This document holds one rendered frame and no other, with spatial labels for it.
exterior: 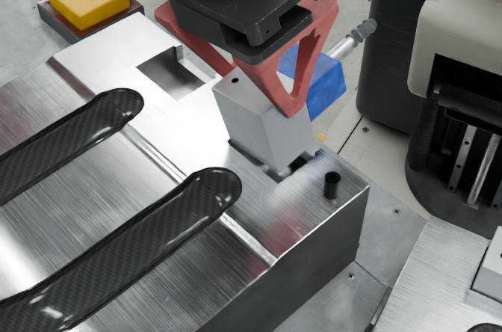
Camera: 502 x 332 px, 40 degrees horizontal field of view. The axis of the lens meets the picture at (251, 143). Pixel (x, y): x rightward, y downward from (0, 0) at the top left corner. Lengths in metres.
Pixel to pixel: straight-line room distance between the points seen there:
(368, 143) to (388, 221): 0.77
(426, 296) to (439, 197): 0.83
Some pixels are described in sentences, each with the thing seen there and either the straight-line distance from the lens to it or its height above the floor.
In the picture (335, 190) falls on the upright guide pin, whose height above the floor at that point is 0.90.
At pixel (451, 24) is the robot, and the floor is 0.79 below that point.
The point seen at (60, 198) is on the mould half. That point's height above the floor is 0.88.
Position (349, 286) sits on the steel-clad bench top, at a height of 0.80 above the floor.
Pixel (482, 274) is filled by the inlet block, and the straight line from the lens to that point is 0.46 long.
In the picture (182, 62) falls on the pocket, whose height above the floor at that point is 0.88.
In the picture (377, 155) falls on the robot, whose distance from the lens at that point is 1.31.
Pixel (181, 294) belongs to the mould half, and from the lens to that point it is 0.42.
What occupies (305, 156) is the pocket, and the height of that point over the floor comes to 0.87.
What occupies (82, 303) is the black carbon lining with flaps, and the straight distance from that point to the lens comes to 0.44.
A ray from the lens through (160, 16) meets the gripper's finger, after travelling 0.43.
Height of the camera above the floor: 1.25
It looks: 47 degrees down
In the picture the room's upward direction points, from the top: straight up
